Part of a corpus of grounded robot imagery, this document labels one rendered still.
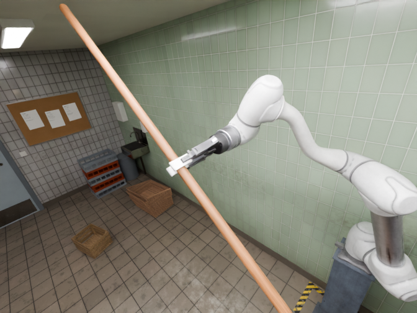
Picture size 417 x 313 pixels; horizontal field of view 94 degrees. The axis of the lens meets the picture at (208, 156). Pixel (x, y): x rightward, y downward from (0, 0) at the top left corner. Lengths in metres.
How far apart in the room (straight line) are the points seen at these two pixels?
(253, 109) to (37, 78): 4.07
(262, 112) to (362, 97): 0.94
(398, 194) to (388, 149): 0.73
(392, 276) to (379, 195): 0.55
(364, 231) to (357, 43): 1.07
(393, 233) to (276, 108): 0.73
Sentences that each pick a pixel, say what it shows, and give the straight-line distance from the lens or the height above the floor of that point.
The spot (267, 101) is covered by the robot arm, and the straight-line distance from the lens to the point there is 0.67.
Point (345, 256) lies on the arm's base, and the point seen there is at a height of 1.02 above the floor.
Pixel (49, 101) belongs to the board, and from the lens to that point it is 4.46.
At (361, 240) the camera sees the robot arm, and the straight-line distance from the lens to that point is 1.50.
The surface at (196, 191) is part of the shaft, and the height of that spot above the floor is 1.90.
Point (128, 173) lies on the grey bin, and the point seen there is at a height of 0.18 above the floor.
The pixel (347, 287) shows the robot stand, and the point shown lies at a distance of 1.80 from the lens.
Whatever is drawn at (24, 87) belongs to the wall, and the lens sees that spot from 4.44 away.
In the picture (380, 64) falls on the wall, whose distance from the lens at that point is 1.51.
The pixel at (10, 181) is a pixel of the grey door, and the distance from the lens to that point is 4.69.
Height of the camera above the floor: 2.25
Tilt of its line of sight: 27 degrees down
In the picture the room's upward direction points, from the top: 7 degrees counter-clockwise
